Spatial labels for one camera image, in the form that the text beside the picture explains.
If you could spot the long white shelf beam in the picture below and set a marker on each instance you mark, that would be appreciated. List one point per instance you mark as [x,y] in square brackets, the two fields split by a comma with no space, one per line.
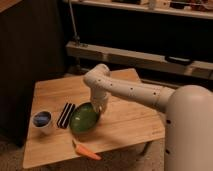
[138,59]

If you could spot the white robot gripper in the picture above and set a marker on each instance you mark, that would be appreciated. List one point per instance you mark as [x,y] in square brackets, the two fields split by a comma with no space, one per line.
[99,100]

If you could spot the wooden table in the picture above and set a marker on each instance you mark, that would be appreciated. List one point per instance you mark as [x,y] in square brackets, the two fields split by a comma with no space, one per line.
[123,124]

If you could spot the dark cabinet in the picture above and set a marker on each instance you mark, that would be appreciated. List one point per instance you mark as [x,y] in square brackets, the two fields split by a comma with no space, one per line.
[31,49]

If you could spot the black handle on beam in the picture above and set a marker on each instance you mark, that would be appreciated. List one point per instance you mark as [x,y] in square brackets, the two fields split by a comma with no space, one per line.
[180,61]

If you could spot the metal pole stand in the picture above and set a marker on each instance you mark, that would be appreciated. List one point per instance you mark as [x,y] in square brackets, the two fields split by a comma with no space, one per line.
[78,69]

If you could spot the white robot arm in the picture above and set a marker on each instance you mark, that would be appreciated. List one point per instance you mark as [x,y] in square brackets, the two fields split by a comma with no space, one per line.
[188,110]

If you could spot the upper white shelf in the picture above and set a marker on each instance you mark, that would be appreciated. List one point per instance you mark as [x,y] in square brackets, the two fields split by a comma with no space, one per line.
[143,8]

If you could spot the white cup with blue contents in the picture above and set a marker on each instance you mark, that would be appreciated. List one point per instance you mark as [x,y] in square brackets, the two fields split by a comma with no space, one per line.
[43,122]

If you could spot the black striped rectangular block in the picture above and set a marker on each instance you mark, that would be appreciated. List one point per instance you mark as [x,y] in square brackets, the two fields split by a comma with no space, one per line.
[63,119]

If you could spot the orange carrot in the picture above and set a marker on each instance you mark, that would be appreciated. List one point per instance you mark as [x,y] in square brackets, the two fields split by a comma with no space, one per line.
[84,151]

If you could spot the green ceramic bowl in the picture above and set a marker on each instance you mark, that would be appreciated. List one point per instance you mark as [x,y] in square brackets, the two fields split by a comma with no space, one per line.
[83,118]

